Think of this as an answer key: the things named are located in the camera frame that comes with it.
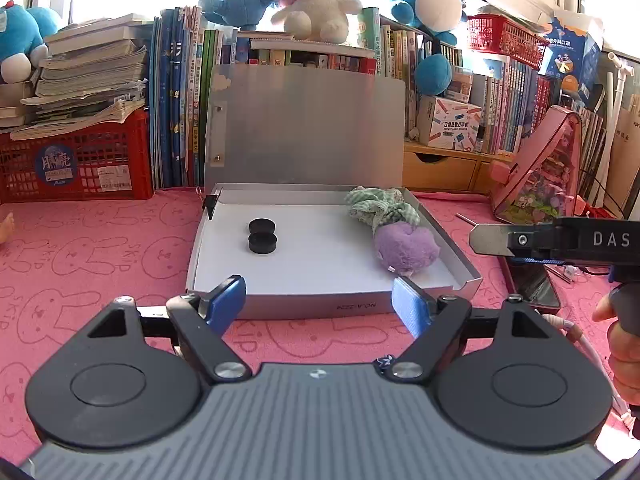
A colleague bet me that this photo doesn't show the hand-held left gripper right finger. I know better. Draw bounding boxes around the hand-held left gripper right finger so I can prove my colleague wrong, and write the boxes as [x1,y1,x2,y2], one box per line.
[391,275,551,381]

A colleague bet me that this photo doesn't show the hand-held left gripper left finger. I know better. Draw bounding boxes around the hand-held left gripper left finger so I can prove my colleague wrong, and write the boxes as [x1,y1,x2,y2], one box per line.
[87,275,253,383]

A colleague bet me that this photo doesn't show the silver lidded box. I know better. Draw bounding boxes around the silver lidded box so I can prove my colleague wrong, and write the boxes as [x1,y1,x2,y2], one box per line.
[186,64,484,321]

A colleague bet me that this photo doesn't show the person's right hand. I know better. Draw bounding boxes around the person's right hand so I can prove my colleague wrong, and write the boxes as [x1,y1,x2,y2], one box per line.
[591,287,640,409]

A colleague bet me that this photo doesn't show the dark phone with red case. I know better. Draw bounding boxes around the dark phone with red case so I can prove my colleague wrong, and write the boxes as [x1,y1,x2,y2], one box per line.
[499,256,562,311]

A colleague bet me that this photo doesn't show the purple plush scrunchie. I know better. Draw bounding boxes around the purple plush scrunchie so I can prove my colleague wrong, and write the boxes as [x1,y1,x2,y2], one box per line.
[373,224,441,277]

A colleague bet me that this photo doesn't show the pink transparent bag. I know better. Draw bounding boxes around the pink transparent bag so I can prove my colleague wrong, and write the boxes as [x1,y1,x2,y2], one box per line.
[489,105,587,226]

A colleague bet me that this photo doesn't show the wooden drawer organiser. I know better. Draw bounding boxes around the wooden drawer organiser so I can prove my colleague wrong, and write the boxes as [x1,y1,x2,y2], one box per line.
[402,141,512,195]

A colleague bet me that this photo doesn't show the brown paper folder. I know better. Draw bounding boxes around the brown paper folder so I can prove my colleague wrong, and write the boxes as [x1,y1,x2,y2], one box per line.
[604,105,640,221]

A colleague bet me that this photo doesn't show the black binder clip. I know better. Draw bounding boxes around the black binder clip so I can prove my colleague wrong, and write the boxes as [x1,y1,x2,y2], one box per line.
[202,187,224,220]

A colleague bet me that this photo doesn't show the white plastic pipe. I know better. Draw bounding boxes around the white plastic pipe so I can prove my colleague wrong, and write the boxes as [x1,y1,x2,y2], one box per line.
[591,52,632,202]

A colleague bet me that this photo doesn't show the white printed cardboard box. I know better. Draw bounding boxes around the white printed cardboard box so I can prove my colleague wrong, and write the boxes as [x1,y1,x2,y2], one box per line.
[417,95,484,154]

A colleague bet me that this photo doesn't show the pink rabbit-print mat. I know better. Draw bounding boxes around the pink rabbit-print mat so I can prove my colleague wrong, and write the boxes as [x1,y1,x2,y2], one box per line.
[0,187,640,467]

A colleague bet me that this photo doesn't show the row of blue-red books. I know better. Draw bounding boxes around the row of blue-red books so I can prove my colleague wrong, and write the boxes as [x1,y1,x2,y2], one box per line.
[470,55,557,157]

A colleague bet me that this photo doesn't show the blue cardboard carton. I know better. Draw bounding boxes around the blue cardboard carton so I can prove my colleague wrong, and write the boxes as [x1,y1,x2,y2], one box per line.
[537,10,604,112]

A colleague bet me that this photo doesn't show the red plastic basket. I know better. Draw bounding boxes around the red plastic basket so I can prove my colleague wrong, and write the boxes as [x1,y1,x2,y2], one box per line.
[467,14,551,71]

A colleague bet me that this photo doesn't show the row of tall thin books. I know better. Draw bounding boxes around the row of tall thin books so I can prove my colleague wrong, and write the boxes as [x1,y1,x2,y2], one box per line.
[149,6,239,189]

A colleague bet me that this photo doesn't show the row of yellow-green books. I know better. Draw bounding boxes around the row of yellow-green books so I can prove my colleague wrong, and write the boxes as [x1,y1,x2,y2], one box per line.
[379,22,474,136]

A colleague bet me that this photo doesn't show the red plastic crate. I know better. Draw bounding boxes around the red plastic crate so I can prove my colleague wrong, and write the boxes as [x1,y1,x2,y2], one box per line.
[0,109,154,204]

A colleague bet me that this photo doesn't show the tall green book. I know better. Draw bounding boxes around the tall green book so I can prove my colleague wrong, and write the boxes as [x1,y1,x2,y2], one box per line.
[360,7,382,77]

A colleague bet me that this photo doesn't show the blue white-bellied plush toy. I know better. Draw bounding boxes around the blue white-bellied plush toy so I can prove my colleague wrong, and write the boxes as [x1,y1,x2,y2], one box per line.
[389,0,470,97]

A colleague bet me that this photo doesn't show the row of small colourful books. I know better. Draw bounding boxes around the row of small colourful books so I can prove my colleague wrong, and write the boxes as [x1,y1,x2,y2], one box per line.
[235,46,379,77]

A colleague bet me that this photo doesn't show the flat white books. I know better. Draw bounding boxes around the flat white books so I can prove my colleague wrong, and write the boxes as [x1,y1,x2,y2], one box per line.
[237,30,376,61]

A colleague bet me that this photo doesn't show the pile of worn paper books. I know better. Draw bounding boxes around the pile of worn paper books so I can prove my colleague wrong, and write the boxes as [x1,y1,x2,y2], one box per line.
[10,13,154,141]

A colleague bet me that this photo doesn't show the white pink plush toy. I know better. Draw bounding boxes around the white pink plush toy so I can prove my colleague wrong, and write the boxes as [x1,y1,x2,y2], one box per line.
[270,0,364,45]

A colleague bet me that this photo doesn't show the stack of grey books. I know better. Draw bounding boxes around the stack of grey books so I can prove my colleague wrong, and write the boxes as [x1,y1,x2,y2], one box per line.
[0,81,42,134]

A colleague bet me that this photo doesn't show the blue round-headed plush toy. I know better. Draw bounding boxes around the blue round-headed plush toy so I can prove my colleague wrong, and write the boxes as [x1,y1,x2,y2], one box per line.
[0,1,64,85]

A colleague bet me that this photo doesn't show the white cable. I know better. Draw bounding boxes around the white cable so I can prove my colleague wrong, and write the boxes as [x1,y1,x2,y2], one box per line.
[542,312,640,432]

